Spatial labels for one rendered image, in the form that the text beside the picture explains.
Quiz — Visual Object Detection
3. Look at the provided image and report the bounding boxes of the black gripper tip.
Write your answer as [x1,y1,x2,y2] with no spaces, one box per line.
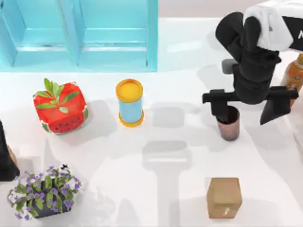
[0,120,20,182]

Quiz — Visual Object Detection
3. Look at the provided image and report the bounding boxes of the yellow and blue can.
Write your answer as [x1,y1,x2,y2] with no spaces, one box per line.
[115,79,144,128]

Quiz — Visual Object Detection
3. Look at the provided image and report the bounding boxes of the light blue rack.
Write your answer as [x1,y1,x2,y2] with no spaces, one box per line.
[0,0,159,73]

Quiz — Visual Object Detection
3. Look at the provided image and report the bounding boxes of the brown bread loaf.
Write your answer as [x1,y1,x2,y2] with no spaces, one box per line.
[206,177,243,219]

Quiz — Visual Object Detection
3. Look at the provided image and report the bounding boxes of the brown ribbed cup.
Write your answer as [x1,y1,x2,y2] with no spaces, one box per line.
[217,105,241,141]

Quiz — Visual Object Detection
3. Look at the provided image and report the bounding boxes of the purple flower plant pot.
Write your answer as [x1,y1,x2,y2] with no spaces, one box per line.
[7,164,82,220]

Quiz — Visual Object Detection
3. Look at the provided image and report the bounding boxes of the orange bottle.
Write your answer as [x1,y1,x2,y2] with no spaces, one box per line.
[280,53,303,107]

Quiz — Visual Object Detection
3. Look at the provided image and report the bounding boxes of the watermelon pattern plant pot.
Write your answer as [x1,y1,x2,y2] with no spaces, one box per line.
[33,77,89,136]

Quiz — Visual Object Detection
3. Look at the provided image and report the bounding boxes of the pale grey rounded box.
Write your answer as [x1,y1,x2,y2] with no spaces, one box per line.
[222,58,236,74]

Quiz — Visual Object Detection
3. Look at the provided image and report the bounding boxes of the small brown box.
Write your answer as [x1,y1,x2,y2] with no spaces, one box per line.
[6,144,18,167]

